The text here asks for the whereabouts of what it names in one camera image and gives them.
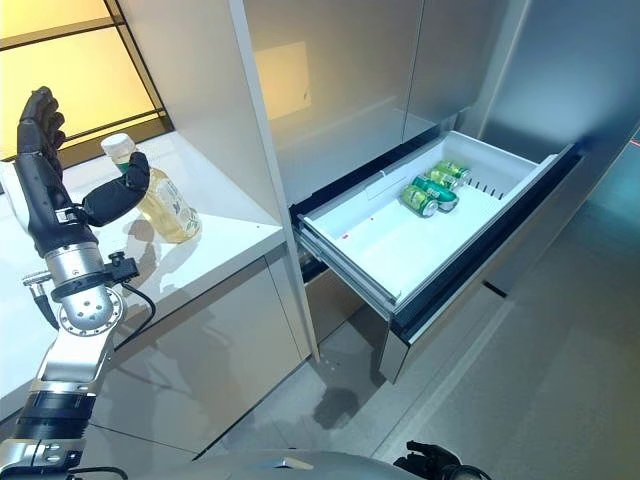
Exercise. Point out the white counter cabinet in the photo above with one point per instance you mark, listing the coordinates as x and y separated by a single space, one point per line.
210 325

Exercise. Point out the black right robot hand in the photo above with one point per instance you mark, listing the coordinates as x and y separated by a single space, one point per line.
430 462

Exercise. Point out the tall white partition panel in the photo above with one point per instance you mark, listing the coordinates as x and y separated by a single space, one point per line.
200 75

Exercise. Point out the grey robot torso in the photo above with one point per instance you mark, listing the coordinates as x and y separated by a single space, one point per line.
300 467

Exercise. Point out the white fridge drawer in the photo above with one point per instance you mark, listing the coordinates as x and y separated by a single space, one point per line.
400 245

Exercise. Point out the clear yellow tea bottle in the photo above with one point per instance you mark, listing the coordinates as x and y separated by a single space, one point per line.
170 220

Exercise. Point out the light green drink can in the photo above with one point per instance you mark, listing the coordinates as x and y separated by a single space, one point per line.
417 199
452 170

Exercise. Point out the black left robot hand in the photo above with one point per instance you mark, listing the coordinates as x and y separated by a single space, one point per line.
45 200

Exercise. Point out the dark green drink can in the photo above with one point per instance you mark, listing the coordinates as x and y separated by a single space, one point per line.
435 190

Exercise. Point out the stainless steel fridge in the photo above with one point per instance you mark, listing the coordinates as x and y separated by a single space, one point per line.
350 75

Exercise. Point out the black framed lit window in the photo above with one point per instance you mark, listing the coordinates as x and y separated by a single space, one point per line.
75 75

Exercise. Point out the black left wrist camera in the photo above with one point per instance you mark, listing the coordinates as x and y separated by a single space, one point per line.
121 268

